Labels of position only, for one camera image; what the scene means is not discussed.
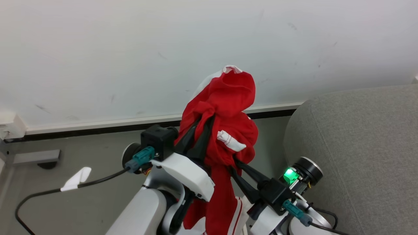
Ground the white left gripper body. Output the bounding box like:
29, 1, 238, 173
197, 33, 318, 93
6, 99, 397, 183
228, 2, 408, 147
150, 152, 216, 202

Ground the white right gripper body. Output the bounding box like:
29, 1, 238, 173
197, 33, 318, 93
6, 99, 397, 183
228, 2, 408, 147
248, 200, 290, 235

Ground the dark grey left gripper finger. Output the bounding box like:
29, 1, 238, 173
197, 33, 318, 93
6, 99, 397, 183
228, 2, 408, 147
187, 115, 215, 164
174, 119, 201, 154

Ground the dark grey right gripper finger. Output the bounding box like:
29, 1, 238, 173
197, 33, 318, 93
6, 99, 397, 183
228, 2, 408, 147
228, 166, 261, 204
232, 157, 272, 189

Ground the red garment with white trim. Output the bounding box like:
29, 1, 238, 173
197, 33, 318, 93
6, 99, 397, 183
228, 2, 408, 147
175, 65, 259, 235

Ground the grey fabric sofa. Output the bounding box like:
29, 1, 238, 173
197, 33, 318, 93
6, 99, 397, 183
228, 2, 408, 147
283, 84, 418, 235

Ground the white tape tag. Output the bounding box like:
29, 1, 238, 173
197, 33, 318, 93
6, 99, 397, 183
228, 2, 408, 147
60, 167, 92, 192

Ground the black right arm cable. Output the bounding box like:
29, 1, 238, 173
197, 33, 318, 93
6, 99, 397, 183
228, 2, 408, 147
282, 199, 350, 235

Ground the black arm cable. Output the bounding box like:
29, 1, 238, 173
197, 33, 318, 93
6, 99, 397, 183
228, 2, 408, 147
282, 199, 350, 235
14, 146, 156, 235

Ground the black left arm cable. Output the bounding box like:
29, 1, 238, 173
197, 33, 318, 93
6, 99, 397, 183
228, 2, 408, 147
14, 146, 156, 235

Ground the thin black looped cable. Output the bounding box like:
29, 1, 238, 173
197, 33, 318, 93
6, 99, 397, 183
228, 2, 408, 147
313, 207, 339, 229

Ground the grey metal bracket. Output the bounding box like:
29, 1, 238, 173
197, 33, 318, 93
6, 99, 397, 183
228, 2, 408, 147
12, 149, 61, 164

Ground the white plastic wall box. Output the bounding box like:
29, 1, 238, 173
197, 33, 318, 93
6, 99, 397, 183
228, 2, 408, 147
0, 112, 27, 141

